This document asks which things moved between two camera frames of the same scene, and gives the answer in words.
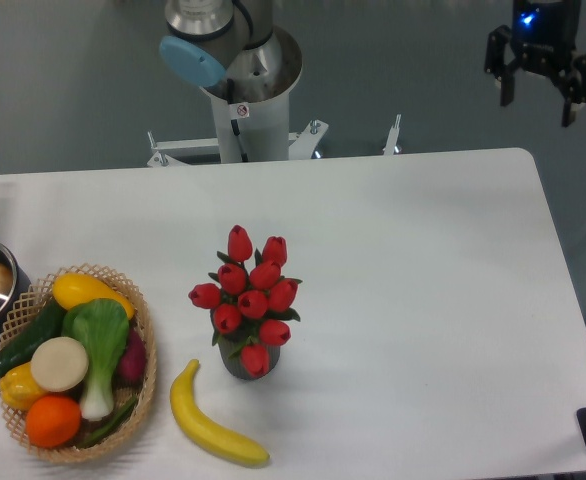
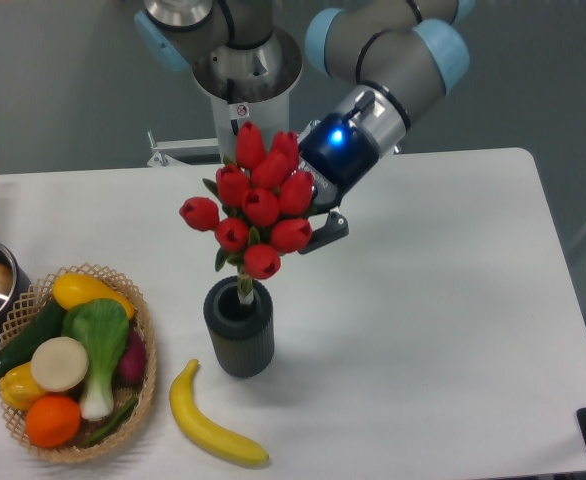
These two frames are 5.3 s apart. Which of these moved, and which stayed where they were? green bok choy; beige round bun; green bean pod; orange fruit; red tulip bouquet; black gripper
Moved: black gripper; red tulip bouquet
Stayed: beige round bun; green bok choy; green bean pod; orange fruit
